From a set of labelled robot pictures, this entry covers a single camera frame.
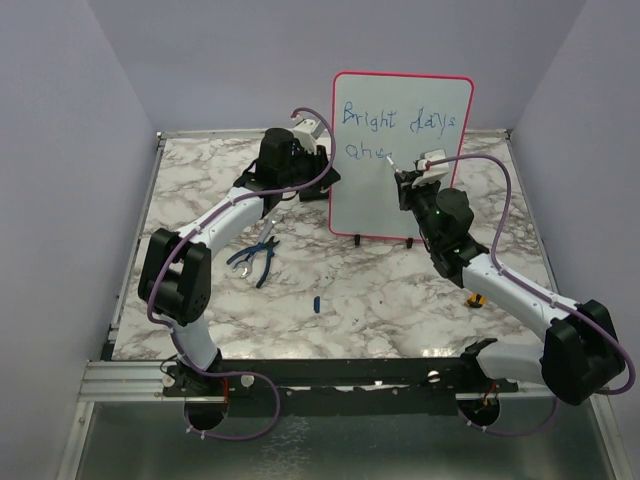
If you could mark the yellow utility knife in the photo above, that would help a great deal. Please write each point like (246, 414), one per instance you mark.
(476, 301)

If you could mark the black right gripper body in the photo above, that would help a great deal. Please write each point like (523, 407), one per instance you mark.
(420, 199)

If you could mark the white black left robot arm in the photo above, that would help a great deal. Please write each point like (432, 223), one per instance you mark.
(175, 282)

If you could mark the black flat box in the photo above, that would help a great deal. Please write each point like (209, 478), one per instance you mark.
(315, 192)

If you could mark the blue white whiteboard marker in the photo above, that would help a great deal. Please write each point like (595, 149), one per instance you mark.
(394, 167)

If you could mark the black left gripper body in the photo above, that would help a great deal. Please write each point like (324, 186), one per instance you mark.
(307, 166)

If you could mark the pink framed whiteboard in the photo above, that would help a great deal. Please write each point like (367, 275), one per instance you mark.
(376, 114)

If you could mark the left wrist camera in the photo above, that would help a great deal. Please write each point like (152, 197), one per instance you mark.
(307, 132)

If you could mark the silver open-end wrench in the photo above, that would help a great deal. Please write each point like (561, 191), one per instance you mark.
(243, 259)

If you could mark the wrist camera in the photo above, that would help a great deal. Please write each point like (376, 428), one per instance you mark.
(307, 132)
(426, 169)

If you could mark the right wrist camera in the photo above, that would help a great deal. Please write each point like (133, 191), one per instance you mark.
(426, 169)

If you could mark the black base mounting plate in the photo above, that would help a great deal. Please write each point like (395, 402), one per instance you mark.
(337, 387)

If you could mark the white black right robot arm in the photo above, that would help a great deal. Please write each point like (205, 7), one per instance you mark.
(576, 355)

